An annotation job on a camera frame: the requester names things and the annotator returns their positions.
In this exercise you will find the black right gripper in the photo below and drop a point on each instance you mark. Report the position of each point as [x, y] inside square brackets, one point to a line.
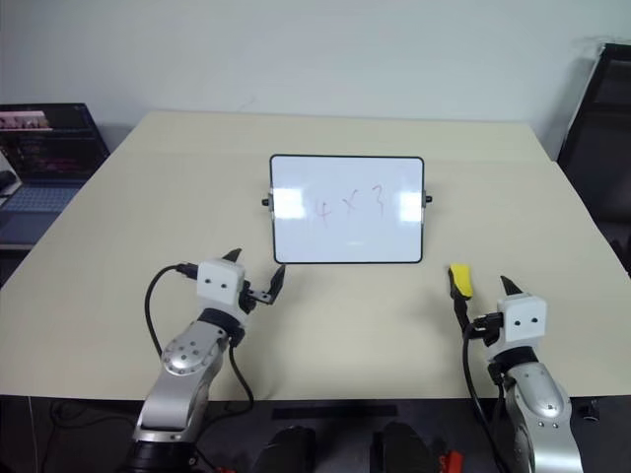
[490, 327]

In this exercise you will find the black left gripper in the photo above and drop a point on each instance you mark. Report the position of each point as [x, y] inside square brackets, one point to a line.
[250, 295]

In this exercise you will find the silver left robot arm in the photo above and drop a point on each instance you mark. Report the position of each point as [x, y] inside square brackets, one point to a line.
[185, 362]

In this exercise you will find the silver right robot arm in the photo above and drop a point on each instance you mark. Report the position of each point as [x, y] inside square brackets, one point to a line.
[539, 399]

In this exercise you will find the small black-framed whiteboard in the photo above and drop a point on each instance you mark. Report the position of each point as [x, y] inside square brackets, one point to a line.
[345, 212]

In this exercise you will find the red object under table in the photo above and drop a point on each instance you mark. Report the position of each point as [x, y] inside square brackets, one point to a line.
[451, 455]

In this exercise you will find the dark rounded shape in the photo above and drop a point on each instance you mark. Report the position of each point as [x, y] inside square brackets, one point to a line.
[288, 451]
[401, 448]

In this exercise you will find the black office chair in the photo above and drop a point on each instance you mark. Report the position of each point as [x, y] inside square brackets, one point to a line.
[599, 148]

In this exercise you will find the open laptop computer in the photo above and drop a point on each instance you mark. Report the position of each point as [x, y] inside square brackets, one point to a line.
[47, 148]

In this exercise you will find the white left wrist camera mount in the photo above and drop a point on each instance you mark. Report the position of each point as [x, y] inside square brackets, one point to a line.
[219, 283]

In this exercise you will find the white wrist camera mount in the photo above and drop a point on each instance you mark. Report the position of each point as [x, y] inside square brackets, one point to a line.
[219, 283]
[522, 320]

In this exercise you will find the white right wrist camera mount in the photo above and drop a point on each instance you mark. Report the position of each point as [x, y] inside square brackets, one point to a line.
[522, 320]

